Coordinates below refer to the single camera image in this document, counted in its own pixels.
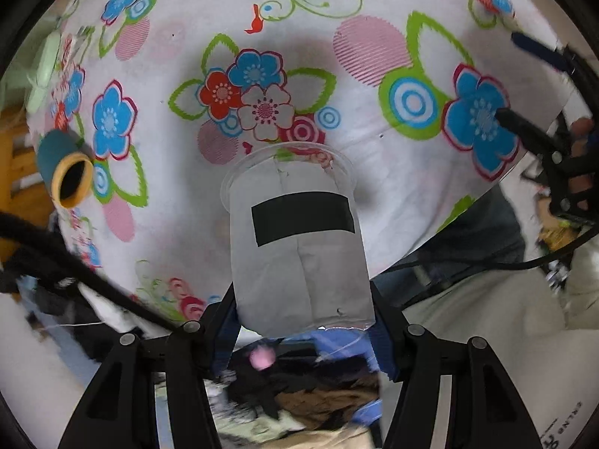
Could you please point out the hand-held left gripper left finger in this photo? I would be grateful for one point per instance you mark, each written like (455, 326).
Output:
(223, 318)

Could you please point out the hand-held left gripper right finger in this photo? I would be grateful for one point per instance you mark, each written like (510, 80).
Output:
(381, 336)

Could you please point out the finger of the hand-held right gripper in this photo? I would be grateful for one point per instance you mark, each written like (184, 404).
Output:
(519, 124)
(538, 51)

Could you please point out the clear cup with black label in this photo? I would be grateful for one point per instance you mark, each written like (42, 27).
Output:
(299, 262)

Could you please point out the person's right hand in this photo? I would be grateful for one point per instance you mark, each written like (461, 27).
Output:
(582, 133)

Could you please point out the small pink object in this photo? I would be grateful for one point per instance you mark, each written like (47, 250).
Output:
(262, 358)

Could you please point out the teal tube with yellow rim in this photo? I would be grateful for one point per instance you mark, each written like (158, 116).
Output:
(56, 156)

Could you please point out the floral printed tablecloth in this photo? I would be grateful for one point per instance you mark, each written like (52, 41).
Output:
(290, 70)

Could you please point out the wooden furniture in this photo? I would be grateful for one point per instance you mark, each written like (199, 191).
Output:
(16, 163)

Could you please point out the light green cloth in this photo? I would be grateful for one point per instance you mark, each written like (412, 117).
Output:
(44, 75)

